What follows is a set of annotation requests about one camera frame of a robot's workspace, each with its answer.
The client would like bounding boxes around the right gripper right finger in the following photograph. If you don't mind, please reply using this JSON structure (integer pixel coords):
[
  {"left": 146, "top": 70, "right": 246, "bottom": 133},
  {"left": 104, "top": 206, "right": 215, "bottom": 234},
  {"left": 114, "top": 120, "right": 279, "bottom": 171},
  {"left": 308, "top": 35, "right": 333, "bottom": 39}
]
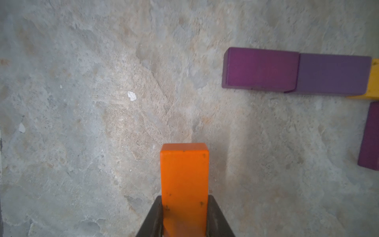
[{"left": 206, "top": 195, "right": 235, "bottom": 237}]

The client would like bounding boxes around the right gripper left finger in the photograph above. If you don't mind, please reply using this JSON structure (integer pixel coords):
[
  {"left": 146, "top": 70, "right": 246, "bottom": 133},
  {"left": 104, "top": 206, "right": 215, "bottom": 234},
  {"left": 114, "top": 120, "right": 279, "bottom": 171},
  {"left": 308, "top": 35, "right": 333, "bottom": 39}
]
[{"left": 136, "top": 196, "right": 163, "bottom": 237}]

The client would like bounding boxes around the orange long block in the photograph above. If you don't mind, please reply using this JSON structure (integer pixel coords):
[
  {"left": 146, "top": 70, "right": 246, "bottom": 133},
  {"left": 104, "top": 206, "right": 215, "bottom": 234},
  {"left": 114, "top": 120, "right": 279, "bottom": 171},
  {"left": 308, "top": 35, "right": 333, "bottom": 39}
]
[{"left": 160, "top": 143, "right": 209, "bottom": 237}]

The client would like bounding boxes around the purple block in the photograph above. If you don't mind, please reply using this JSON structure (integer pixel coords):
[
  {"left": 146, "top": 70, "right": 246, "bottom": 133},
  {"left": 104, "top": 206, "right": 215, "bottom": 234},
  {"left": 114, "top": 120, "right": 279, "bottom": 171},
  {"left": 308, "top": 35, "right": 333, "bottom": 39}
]
[
  {"left": 358, "top": 102, "right": 379, "bottom": 171},
  {"left": 288, "top": 53, "right": 372, "bottom": 96},
  {"left": 222, "top": 47, "right": 300, "bottom": 92}
]

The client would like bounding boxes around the amber long block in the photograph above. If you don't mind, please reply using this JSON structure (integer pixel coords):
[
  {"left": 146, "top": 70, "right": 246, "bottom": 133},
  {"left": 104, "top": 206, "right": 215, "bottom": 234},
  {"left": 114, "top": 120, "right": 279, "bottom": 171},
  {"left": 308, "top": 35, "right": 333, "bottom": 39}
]
[{"left": 348, "top": 59, "right": 379, "bottom": 101}]

